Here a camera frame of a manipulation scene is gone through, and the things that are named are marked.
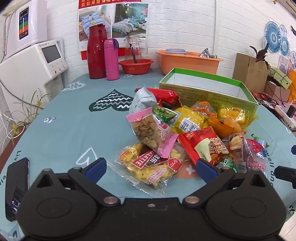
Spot orange bag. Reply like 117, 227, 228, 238
288, 69, 296, 89

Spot clear packet with red label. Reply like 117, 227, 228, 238
240, 138, 270, 172

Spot glass pitcher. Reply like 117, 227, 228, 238
124, 35, 148, 62

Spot red thermos jug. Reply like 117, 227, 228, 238
87, 24, 107, 80

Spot teal printed tablecloth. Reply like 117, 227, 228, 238
0, 70, 296, 241

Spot black smartphone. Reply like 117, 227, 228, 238
5, 158, 30, 222

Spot green pea snack packet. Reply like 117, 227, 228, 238
152, 105, 184, 127

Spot dark purple plant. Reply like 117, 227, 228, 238
249, 43, 270, 70

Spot small brown cardboard box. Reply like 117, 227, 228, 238
265, 81, 291, 103

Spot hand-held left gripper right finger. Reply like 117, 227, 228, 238
182, 159, 274, 207

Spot green cardboard box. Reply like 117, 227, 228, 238
159, 68, 258, 114

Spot metal kitchen utensil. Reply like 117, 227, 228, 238
199, 48, 218, 59

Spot white power strip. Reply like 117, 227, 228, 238
266, 103, 296, 133

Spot blue patterned wall plates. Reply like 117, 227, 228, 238
263, 20, 291, 57

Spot red plastic basin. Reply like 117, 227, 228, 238
118, 59, 154, 75

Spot clear packet of yellow crackers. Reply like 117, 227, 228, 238
113, 142, 187, 190

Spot small green candy packet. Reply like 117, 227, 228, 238
216, 157, 237, 173

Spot red snack packet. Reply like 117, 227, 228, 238
178, 126, 230, 165

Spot pink floral cloth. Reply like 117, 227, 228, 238
252, 92, 296, 133

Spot orange plastic tub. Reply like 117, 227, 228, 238
156, 49, 224, 76

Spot yellow snack packet with barcode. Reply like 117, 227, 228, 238
172, 106, 209, 135

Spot large brown cardboard box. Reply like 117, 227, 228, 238
232, 52, 270, 93

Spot pink packet of nuts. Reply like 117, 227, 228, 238
126, 112, 179, 158

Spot grey foil snack packet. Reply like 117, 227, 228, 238
129, 87, 158, 114

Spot yellow corn snack packet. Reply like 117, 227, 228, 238
217, 104, 256, 128

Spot potted orchid plant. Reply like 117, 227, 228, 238
4, 88, 53, 141

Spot light green box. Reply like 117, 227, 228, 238
272, 68, 292, 89

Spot blue plate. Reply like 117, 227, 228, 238
165, 48, 187, 55

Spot clear packet of walnuts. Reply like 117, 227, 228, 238
228, 134, 246, 151

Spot orange chip packet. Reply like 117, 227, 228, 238
207, 117, 247, 139

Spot long red striped snack bag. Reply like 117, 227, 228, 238
136, 87, 181, 108

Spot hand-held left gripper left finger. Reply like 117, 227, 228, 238
29, 158, 121, 207

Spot white wall water purifier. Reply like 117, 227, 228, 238
4, 0, 48, 57

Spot wall poster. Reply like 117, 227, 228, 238
77, 0, 150, 61

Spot pink thermos bottle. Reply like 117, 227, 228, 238
103, 39, 120, 81

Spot white appliance with screen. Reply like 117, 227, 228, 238
0, 39, 69, 113

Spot small blue-green packet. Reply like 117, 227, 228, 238
253, 136, 270, 149

